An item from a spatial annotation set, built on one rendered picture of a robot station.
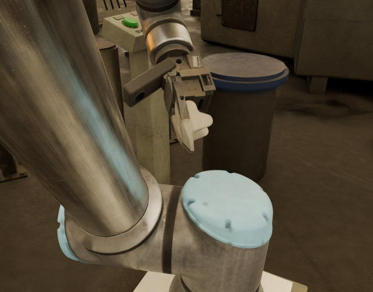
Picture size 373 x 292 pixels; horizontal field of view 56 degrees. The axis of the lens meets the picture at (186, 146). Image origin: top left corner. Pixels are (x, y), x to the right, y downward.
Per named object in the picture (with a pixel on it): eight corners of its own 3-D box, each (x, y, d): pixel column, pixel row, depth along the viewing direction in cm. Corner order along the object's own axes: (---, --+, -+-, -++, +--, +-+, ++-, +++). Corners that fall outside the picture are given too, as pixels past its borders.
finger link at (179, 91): (191, 113, 58) (179, 72, 62) (182, 114, 57) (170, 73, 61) (187, 128, 62) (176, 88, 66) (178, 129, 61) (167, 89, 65)
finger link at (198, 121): (221, 139, 58) (207, 94, 62) (188, 143, 56) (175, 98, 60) (217, 148, 61) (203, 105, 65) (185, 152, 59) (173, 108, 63)
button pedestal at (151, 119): (118, 201, 122) (94, 17, 91) (156, 168, 140) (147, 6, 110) (155, 216, 115) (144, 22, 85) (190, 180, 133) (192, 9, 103)
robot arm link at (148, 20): (129, -19, 71) (137, 18, 80) (140, 25, 66) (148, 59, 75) (174, -28, 72) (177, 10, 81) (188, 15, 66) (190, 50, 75)
